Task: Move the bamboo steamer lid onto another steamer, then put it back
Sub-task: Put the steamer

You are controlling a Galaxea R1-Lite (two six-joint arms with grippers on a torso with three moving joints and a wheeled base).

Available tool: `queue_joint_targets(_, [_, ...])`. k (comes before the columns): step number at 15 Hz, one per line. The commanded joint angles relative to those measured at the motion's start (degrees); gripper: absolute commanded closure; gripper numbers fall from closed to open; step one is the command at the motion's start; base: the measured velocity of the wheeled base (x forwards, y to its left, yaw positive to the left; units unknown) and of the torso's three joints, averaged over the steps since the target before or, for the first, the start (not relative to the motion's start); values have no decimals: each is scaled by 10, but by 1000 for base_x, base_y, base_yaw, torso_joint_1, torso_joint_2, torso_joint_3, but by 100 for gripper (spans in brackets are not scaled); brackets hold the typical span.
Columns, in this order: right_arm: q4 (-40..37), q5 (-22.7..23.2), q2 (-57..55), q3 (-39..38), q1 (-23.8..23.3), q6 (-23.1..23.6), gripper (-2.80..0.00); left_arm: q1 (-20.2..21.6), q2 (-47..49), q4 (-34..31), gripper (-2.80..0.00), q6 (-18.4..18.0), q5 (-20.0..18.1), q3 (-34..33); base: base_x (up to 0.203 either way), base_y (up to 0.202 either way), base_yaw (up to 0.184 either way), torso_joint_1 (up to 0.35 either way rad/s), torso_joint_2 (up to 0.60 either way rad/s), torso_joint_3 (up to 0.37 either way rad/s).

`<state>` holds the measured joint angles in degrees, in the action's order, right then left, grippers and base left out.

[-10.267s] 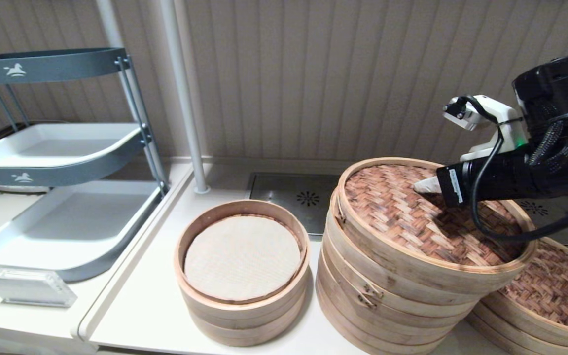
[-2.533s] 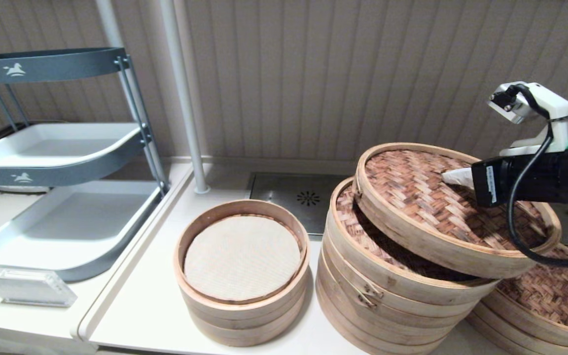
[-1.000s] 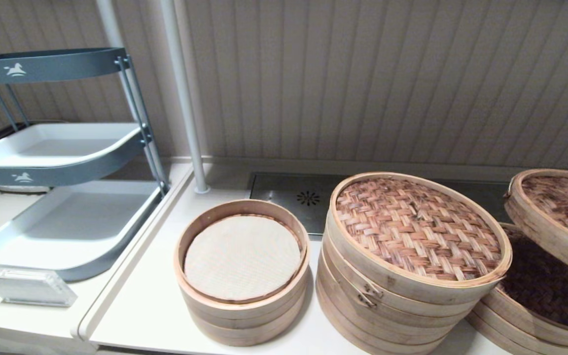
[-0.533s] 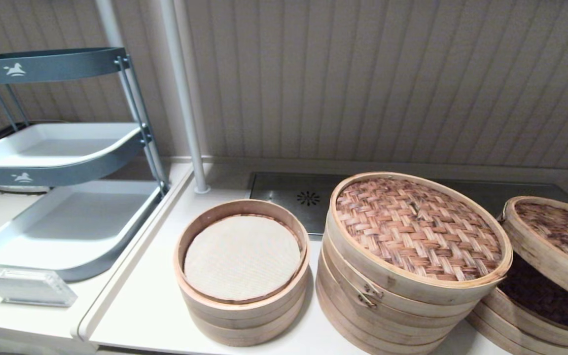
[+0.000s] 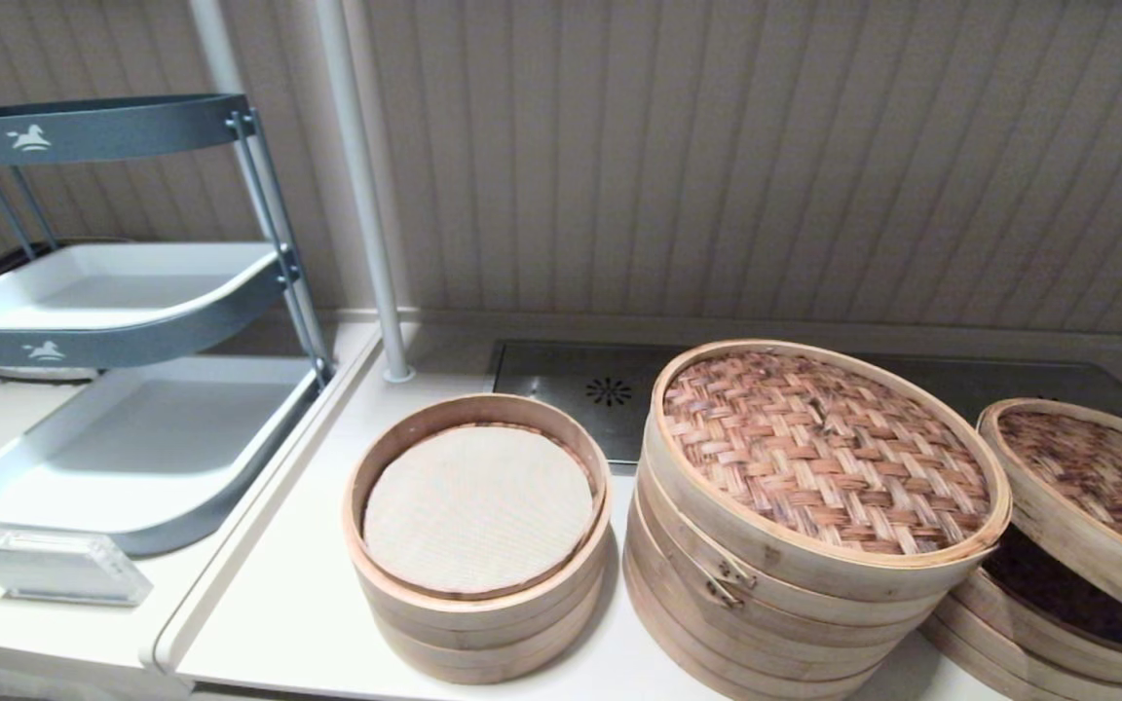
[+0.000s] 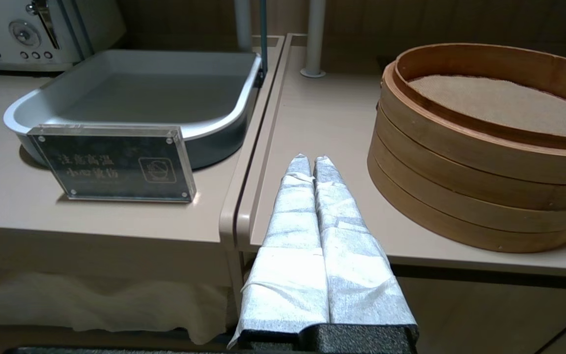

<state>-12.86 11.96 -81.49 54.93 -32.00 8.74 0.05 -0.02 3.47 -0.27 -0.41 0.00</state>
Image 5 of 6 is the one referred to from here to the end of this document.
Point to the woven bamboo steamer lid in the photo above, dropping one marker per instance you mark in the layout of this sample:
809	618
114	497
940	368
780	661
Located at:
1087	467

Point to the large bamboo steamer basket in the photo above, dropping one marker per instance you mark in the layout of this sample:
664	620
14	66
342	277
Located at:
766	621
678	643
999	662
1058	594

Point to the middle bamboo steamer stack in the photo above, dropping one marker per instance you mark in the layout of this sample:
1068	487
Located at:
814	448

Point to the round white steamer liner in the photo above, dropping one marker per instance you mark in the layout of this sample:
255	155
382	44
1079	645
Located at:
478	511

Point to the small bamboo steamer basket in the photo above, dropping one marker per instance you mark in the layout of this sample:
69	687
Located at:
488	667
395	443

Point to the stainless steel vented panel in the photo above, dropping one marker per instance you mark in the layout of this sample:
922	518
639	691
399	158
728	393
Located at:
561	385

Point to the grey and white rack tray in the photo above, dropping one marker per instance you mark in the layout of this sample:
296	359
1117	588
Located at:
113	290
142	436

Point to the dark grey curved rack shelf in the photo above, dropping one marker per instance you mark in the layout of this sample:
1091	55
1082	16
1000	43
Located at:
113	129

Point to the clear acrylic sign holder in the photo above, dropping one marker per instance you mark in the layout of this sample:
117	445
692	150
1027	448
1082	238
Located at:
53	568

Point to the grey metal rack frame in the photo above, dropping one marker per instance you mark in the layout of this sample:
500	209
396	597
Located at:
272	217

